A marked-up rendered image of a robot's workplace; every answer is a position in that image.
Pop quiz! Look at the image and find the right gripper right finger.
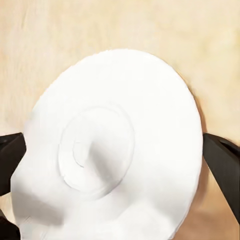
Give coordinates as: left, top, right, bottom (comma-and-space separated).
202, 133, 240, 224

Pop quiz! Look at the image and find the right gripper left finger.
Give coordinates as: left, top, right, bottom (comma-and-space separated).
0, 132, 27, 195

